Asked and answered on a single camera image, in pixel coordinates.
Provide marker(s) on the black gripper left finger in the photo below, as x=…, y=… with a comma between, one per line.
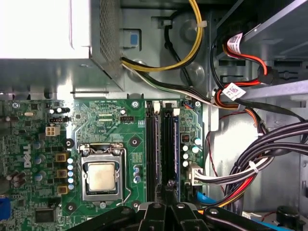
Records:
x=154, y=219

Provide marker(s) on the grey metal drive cage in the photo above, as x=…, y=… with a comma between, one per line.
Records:
x=276, y=29

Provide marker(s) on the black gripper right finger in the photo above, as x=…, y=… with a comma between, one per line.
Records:
x=185, y=219

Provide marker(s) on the blue grey release latch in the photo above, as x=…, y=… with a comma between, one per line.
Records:
x=133, y=39

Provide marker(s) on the grey power supply unit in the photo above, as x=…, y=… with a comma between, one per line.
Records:
x=106, y=36

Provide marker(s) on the green motherboard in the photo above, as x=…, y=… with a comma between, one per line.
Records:
x=106, y=130

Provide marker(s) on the black RAM slot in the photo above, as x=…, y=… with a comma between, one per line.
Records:
x=166, y=144
x=149, y=149

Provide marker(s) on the silver CPU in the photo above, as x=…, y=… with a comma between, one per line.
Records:
x=101, y=176

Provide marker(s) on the white power connector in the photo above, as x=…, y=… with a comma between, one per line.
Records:
x=193, y=173

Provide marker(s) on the metal CPU socket cover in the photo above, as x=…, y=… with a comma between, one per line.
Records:
x=101, y=195

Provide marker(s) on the black PC case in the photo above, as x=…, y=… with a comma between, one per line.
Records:
x=149, y=36

